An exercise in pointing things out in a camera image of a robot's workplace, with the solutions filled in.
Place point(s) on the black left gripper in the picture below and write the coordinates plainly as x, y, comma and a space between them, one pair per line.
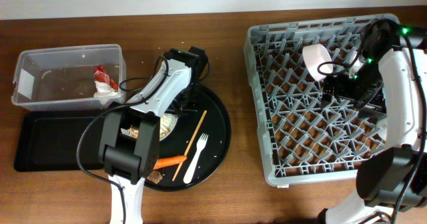
186, 111

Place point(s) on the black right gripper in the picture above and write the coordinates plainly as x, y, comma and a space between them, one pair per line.
339, 81

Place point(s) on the wooden chopstick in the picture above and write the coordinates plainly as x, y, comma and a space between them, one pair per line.
190, 142

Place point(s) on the grey plate with food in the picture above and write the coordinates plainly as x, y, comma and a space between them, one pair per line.
167, 124

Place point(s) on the round black tray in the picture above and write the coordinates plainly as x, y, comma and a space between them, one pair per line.
206, 115

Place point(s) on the white plastic fork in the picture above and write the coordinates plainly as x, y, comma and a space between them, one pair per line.
200, 145

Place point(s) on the pink bowl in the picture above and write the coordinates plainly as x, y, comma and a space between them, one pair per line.
314, 56

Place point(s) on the orange carrot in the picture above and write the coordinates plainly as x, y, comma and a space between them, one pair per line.
169, 161

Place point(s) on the brown cookie piece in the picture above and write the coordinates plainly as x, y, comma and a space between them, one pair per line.
155, 177

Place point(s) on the white tissue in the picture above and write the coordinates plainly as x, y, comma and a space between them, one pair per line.
103, 90

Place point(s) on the red snack wrapper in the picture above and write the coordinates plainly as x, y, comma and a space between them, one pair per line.
102, 76

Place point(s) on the cream cup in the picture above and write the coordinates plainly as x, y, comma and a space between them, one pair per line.
382, 125

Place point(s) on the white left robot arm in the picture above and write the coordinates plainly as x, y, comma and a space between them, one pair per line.
129, 145

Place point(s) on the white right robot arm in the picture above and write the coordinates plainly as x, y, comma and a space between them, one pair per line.
393, 75

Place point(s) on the grey dishwasher rack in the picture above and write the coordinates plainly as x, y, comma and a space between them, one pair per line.
302, 141

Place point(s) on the clear plastic waste bin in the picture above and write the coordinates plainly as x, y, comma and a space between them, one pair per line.
60, 79

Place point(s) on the black square bin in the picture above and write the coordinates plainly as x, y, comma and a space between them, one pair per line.
48, 140

